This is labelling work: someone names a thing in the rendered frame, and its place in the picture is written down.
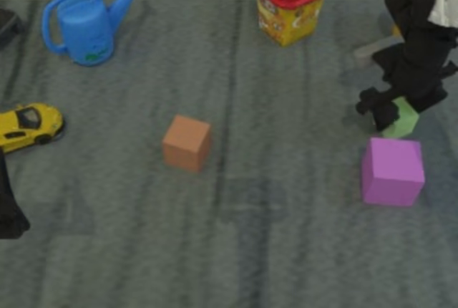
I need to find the green cube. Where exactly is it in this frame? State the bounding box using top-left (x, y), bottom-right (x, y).
top-left (381, 96), bottom-right (420, 140)

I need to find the purple cube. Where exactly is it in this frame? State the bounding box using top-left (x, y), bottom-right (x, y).
top-left (360, 137), bottom-right (426, 207)

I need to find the orange cube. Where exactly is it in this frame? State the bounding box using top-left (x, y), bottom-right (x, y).
top-left (162, 114), bottom-right (212, 173)

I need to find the yellow tub with red lid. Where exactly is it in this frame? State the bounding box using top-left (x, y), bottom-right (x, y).
top-left (249, 0), bottom-right (336, 48)

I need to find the grey table mat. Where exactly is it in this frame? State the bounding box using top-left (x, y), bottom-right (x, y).
top-left (0, 0), bottom-right (458, 308)

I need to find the blue plastic watering can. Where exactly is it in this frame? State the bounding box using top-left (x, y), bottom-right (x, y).
top-left (42, 0), bottom-right (150, 68)

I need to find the yellow toy sports car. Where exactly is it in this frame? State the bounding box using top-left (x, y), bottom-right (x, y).
top-left (0, 102), bottom-right (64, 154)

